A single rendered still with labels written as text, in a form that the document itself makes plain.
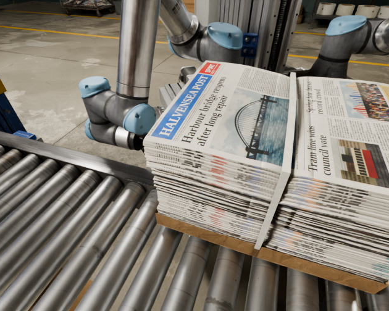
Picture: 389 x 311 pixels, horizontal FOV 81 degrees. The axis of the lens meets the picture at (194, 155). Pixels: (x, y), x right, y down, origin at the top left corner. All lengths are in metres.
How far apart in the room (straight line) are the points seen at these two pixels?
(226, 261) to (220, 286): 0.04
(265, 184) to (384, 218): 0.13
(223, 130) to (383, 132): 0.21
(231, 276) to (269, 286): 0.06
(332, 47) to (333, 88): 0.62
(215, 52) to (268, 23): 0.26
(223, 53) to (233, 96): 0.42
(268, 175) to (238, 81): 0.22
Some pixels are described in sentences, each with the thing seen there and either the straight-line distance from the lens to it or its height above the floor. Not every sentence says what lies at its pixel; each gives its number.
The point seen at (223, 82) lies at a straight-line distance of 0.44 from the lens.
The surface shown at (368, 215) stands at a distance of 0.34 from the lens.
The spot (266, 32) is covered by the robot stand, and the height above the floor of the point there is 1.01.
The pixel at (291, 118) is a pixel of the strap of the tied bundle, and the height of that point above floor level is 1.04.
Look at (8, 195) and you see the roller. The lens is 0.68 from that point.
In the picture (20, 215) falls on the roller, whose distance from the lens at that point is 0.63.
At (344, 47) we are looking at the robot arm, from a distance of 1.11.
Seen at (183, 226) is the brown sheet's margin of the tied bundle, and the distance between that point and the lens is 0.44.
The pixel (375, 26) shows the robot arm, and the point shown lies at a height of 1.03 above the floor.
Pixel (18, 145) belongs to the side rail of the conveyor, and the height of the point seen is 0.80.
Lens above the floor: 1.21
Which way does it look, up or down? 41 degrees down
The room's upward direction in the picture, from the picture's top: straight up
